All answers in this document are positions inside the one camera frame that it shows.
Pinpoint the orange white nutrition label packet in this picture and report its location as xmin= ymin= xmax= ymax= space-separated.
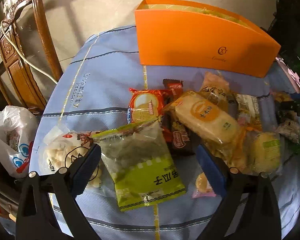
xmin=235 ymin=94 xmax=262 ymax=131

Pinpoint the white plastic bag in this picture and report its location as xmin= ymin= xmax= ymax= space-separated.
xmin=0 ymin=106 xmax=38 ymax=179

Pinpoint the red round cookie packet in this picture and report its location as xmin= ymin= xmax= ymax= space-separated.
xmin=127 ymin=88 xmax=172 ymax=124

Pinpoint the beige pink snack packet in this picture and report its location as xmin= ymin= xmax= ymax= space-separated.
xmin=198 ymin=72 xmax=230 ymax=112

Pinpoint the small brown chocolate bar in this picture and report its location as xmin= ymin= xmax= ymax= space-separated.
xmin=163 ymin=79 xmax=184 ymax=100

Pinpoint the brown chocolate wafer packet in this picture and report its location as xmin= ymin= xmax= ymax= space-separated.
xmin=162 ymin=113 xmax=193 ymax=157

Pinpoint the wooden chair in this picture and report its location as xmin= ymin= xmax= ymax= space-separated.
xmin=0 ymin=0 xmax=63 ymax=115

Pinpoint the green sunflower seed packet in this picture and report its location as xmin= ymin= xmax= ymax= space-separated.
xmin=93 ymin=119 xmax=186 ymax=211

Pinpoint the white cable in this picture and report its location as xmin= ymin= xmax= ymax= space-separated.
xmin=0 ymin=19 xmax=59 ymax=85

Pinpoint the orange cardboard box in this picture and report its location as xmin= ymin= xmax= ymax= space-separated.
xmin=134 ymin=0 xmax=281 ymax=77

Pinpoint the dark carved wooden furniture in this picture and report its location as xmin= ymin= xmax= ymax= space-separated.
xmin=268 ymin=0 xmax=300 ymax=77

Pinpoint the white round biscuit bag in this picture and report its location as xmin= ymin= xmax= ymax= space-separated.
xmin=38 ymin=131 xmax=108 ymax=196

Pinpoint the steamed cake clear packet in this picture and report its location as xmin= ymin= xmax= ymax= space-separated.
xmin=249 ymin=132 xmax=281 ymax=174

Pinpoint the pink bag of crackers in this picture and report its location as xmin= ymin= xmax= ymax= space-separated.
xmin=191 ymin=128 xmax=252 ymax=196

